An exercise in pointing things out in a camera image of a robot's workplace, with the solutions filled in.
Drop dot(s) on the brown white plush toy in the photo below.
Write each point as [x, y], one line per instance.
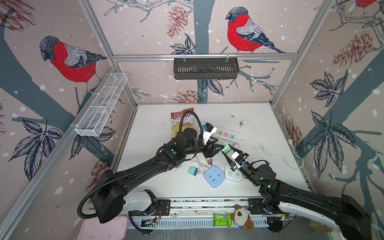
[242, 219]

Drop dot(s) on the pink tray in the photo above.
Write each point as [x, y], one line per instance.
[92, 229]

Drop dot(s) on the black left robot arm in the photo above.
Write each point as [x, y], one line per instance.
[106, 200]

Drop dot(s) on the green wet wipes pack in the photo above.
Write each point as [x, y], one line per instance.
[220, 220]

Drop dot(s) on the white square power socket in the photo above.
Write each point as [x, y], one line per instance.
[234, 176]

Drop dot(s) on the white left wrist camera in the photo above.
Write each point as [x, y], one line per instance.
[208, 130]

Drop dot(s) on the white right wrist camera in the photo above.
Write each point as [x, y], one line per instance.
[239, 160]

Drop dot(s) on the green plug adapter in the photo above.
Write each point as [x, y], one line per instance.
[227, 148]

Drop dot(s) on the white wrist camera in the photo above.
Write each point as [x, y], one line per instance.
[239, 160]
[208, 130]

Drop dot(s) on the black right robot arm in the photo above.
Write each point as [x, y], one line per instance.
[342, 214]

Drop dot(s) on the white long power strip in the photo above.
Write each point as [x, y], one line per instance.
[224, 135]

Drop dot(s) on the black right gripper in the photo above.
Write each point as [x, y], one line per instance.
[232, 163]

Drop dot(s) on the blue square power socket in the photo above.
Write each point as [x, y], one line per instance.
[214, 176]

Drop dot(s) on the black hanging wire basket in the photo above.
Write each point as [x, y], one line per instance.
[206, 68]

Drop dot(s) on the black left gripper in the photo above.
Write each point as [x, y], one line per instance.
[209, 151]

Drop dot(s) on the pink plug adapter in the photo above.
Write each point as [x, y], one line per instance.
[209, 161]

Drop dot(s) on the red Chuba cassava chips bag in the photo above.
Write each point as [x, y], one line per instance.
[176, 117]

